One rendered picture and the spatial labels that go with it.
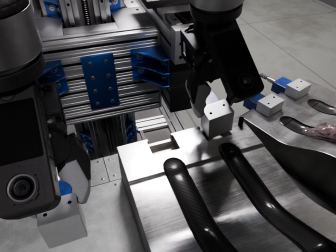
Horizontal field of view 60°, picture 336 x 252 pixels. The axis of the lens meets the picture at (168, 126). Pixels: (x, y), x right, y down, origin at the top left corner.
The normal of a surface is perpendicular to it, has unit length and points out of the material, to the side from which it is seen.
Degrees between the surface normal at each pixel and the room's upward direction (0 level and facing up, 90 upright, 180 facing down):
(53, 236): 90
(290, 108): 0
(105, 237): 0
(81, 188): 90
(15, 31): 90
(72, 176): 90
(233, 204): 1
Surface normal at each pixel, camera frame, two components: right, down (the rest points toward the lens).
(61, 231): 0.35, 0.61
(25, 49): 0.90, 0.28
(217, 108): -0.08, -0.63
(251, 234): -0.15, -0.95
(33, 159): 0.14, -0.30
